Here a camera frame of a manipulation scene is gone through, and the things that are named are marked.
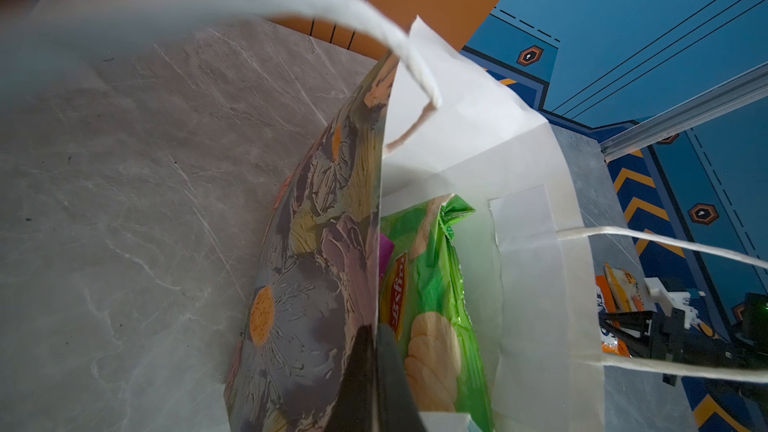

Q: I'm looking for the magenta grape candy bag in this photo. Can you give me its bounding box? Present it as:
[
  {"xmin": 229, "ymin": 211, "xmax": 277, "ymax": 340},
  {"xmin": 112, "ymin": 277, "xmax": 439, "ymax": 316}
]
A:
[{"xmin": 378, "ymin": 233, "xmax": 395, "ymax": 280}]

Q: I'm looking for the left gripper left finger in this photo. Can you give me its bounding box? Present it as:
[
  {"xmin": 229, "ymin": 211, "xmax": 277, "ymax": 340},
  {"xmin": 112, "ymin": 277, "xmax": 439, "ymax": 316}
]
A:
[{"xmin": 325, "ymin": 325, "xmax": 376, "ymax": 432}]

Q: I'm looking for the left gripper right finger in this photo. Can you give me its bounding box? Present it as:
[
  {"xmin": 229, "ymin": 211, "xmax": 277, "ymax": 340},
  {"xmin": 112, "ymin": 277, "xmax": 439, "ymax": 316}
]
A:
[{"xmin": 376, "ymin": 324, "xmax": 426, "ymax": 432}]

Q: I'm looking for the orange Fox's candy bag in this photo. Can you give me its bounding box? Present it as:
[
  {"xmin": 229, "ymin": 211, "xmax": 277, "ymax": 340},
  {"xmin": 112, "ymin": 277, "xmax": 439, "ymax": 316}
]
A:
[{"xmin": 595, "ymin": 274, "xmax": 631, "ymax": 358}]

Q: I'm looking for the yellow orange snack packet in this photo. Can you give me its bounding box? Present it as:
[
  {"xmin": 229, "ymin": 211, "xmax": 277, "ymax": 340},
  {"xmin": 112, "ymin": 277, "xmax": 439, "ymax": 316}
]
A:
[{"xmin": 604, "ymin": 264, "xmax": 645, "ymax": 312}]

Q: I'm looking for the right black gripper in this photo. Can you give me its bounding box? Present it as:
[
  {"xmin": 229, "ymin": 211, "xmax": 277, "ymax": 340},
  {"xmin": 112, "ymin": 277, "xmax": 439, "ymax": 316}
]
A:
[{"xmin": 598, "ymin": 293, "xmax": 767, "ymax": 384}]

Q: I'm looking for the large green chips bag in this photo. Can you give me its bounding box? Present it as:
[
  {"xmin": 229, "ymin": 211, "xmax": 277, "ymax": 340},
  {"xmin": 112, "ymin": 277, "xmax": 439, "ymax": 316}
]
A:
[{"xmin": 379, "ymin": 194, "xmax": 494, "ymax": 431}]

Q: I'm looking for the floral white paper bag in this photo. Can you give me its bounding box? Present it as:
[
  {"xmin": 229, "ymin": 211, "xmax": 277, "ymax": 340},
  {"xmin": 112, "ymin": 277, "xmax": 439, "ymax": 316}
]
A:
[{"xmin": 0, "ymin": 0, "xmax": 768, "ymax": 432}]

